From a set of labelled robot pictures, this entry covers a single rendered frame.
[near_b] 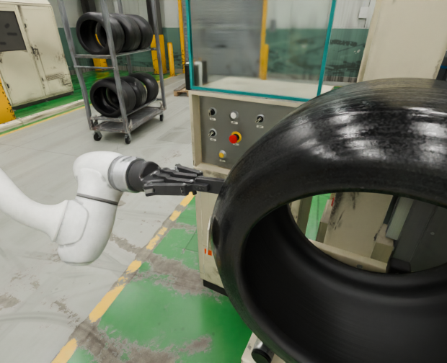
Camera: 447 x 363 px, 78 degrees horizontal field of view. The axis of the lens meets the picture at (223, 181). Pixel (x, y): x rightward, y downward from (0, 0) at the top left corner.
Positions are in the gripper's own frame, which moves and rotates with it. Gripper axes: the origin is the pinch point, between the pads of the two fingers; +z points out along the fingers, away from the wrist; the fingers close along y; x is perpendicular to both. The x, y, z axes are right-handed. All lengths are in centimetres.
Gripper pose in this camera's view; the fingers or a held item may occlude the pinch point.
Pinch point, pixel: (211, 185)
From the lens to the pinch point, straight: 57.1
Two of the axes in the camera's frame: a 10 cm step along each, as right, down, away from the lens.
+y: 4.6, -4.4, 7.7
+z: 8.8, 1.1, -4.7
